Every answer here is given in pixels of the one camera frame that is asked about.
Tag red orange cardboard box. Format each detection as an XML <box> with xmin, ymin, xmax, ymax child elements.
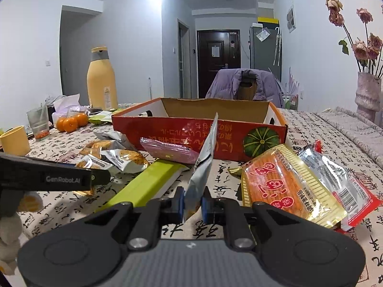
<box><xmin>111</xmin><ymin>97</ymin><xmax>288</xmax><ymax>163</ymax></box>

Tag flat light green packet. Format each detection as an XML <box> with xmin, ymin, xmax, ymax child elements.
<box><xmin>88</xmin><ymin>110</ymin><xmax>123</xmax><ymax>125</ymax></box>

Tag white folded umbrella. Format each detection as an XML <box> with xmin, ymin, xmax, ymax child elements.
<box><xmin>273</xmin><ymin>27</ymin><xmax>282</xmax><ymax>66</ymax></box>

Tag person's left hand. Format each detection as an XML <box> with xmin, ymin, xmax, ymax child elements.
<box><xmin>0</xmin><ymin>191</ymin><xmax>44</xmax><ymax>276</ymax></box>

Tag white pink plastic bag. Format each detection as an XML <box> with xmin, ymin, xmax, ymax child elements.
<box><xmin>52</xmin><ymin>94</ymin><xmax>89</xmax><ymax>117</ymax></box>

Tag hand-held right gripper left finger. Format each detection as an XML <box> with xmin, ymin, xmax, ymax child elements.
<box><xmin>73</xmin><ymin>187</ymin><xmax>184</xmax><ymax>251</ymax></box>

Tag yellow thermos bottle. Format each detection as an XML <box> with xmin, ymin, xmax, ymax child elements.
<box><xmin>87</xmin><ymin>47</ymin><xmax>118</xmax><ymax>111</ymax></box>

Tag silver orange pastry packet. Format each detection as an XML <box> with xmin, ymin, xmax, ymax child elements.
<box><xmin>75</xmin><ymin>157</ymin><xmax>113</xmax><ymax>174</ymax></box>

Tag pink ribbed vase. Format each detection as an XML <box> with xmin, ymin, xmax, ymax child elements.
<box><xmin>355</xmin><ymin>72</ymin><xmax>383</xmax><ymax>123</ymax></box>

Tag white printed snack packet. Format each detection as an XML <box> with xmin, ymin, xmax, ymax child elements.
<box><xmin>182</xmin><ymin>112</ymin><xmax>219</xmax><ymax>224</ymax></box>

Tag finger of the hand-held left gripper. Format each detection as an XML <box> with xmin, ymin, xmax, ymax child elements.
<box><xmin>90</xmin><ymin>170</ymin><xmax>111</xmax><ymax>186</ymax></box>

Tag green snack bar packet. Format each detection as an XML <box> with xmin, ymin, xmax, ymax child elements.
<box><xmin>97</xmin><ymin>159</ymin><xmax>184</xmax><ymax>213</ymax></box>

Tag orange gold-edged snack packet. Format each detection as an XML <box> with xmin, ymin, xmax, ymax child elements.
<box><xmin>228</xmin><ymin>144</ymin><xmax>348</xmax><ymax>229</ymax></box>

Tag framed wall picture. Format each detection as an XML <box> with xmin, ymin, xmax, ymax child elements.
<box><xmin>286</xmin><ymin>4</ymin><xmax>297</xmax><ymax>33</ymax></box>

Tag dried pink roses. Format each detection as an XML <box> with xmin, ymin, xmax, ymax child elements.
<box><xmin>326</xmin><ymin>0</ymin><xmax>383</xmax><ymax>78</ymax></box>

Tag red silver snack packet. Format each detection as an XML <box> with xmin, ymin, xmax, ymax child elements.
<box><xmin>298</xmin><ymin>140</ymin><xmax>382</xmax><ymax>232</ymax></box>

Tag purple padded jacket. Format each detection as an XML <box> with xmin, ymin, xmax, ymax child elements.
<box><xmin>206</xmin><ymin>69</ymin><xmax>285</xmax><ymax>108</ymax></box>

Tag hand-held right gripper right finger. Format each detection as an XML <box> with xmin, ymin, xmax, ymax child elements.
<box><xmin>202</xmin><ymin>194</ymin><xmax>312</xmax><ymax>251</ymax></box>

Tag dark entrance door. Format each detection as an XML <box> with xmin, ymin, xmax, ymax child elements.
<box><xmin>197</xmin><ymin>30</ymin><xmax>241</xmax><ymax>99</ymax></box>

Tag grey refrigerator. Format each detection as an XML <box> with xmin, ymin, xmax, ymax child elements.
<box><xmin>249</xmin><ymin>23</ymin><xmax>282</xmax><ymax>83</ymax></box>

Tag grey patterned quilt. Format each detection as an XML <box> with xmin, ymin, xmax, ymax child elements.
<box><xmin>315</xmin><ymin>109</ymin><xmax>383</xmax><ymax>168</ymax></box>

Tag grey clothing pile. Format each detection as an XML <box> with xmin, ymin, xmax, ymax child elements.
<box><xmin>45</xmin><ymin>96</ymin><xmax>65</xmax><ymax>108</ymax></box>

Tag grey interior door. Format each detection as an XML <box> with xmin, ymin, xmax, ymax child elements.
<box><xmin>178</xmin><ymin>20</ymin><xmax>192</xmax><ymax>99</ymax></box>

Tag yellow cup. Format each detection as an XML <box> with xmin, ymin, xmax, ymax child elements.
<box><xmin>0</xmin><ymin>126</ymin><xmax>31</xmax><ymax>156</ymax></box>

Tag pink striped snack packet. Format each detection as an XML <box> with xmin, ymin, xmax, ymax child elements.
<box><xmin>140</xmin><ymin>137</ymin><xmax>200</xmax><ymax>164</ymax></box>

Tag clear plastic cup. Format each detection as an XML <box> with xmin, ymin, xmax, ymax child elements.
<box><xmin>26</xmin><ymin>107</ymin><xmax>50</xmax><ymax>141</ymax></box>

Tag wooden chair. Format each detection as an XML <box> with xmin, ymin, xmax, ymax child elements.
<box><xmin>236</xmin><ymin>78</ymin><xmax>258</xmax><ymax>100</ymax></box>

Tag wire storage rack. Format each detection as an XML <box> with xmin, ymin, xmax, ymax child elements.
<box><xmin>281</xmin><ymin>93</ymin><xmax>300</xmax><ymax>110</ymax></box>

